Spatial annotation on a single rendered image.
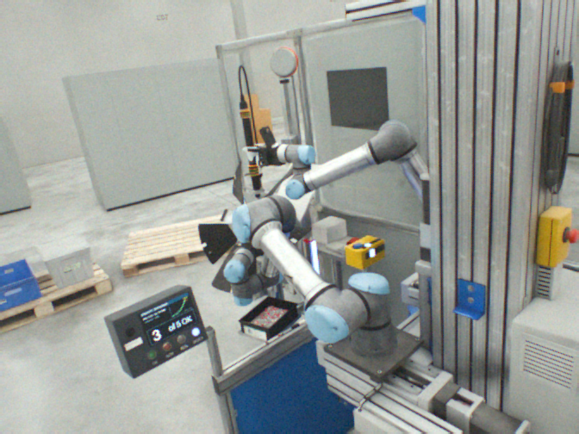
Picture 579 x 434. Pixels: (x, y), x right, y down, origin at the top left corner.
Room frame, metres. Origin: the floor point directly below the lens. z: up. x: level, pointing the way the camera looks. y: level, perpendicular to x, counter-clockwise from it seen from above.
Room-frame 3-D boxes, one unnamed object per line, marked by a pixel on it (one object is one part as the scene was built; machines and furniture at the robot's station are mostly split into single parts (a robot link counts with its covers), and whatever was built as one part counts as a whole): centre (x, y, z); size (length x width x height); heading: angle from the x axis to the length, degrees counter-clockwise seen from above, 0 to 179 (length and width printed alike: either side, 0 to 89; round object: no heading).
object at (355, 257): (1.84, -0.32, 1.02); 0.16 x 0.10 x 0.11; 127
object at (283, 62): (2.63, -0.09, 1.88); 0.16 x 0.07 x 0.16; 72
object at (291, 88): (2.63, -0.09, 0.90); 0.08 x 0.06 x 1.80; 72
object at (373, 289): (1.15, -0.20, 1.20); 0.13 x 0.12 x 0.14; 125
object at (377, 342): (1.16, -0.21, 1.09); 0.15 x 0.15 x 0.10
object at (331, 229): (2.45, -0.21, 0.92); 0.17 x 0.16 x 0.11; 127
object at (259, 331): (1.68, 0.15, 0.85); 0.22 x 0.17 x 0.07; 143
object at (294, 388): (1.60, -0.01, 0.45); 0.82 x 0.02 x 0.66; 127
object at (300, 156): (1.76, -0.08, 1.53); 0.11 x 0.08 x 0.09; 47
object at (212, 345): (1.34, 0.33, 0.96); 0.03 x 0.03 x 0.20; 37
